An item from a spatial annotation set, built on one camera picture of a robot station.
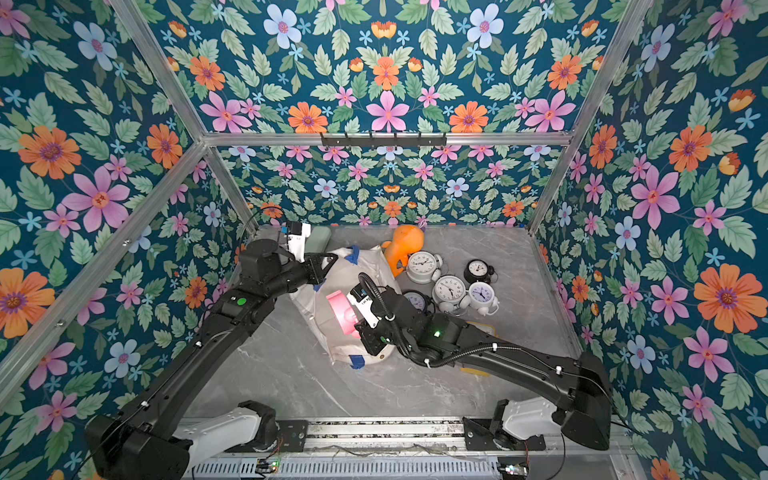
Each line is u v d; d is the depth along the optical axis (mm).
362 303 588
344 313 690
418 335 510
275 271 573
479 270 1025
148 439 370
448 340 487
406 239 1065
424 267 1023
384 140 924
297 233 637
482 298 963
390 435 750
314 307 734
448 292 961
